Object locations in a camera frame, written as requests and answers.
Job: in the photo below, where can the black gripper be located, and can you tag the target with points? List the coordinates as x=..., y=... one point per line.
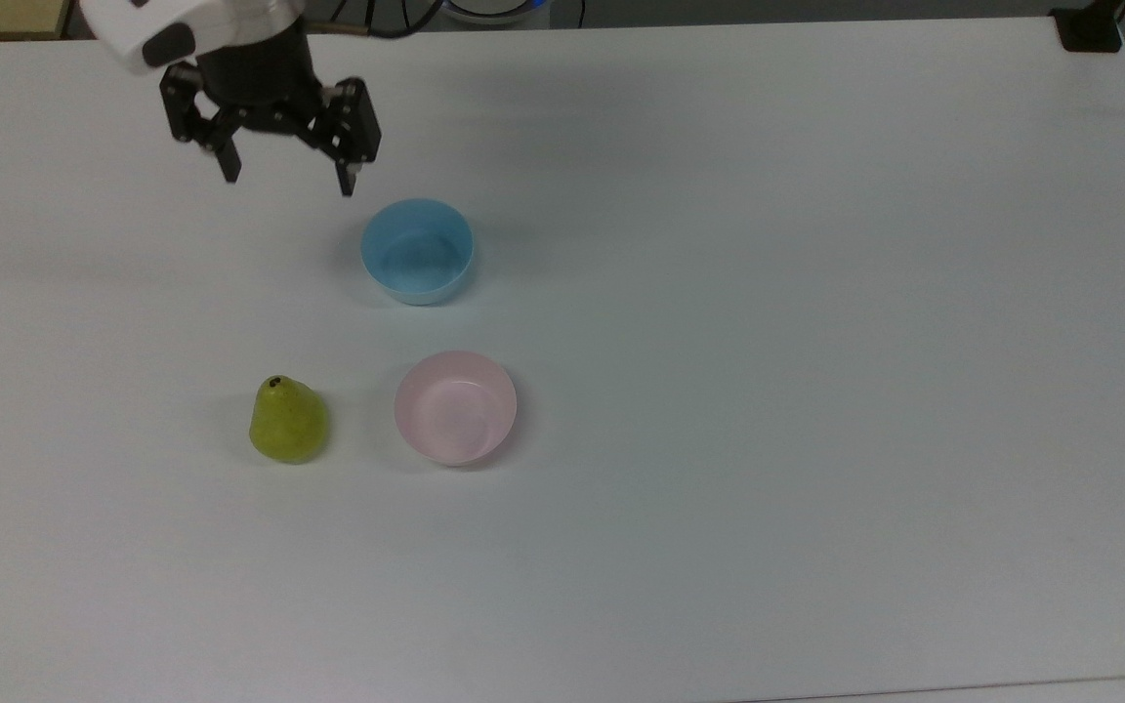
x=260, y=73

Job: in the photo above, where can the green pear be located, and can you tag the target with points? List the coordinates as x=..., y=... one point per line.
x=287, y=425

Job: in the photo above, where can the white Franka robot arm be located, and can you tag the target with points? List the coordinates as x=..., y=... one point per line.
x=133, y=29

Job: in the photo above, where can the blue plastic bowl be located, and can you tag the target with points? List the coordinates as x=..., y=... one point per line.
x=416, y=254

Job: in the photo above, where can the pink plastic bowl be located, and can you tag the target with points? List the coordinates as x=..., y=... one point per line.
x=455, y=410

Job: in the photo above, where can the white round object blue edge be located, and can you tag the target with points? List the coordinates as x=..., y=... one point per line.
x=494, y=15

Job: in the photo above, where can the black table clamp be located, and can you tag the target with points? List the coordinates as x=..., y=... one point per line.
x=1090, y=34

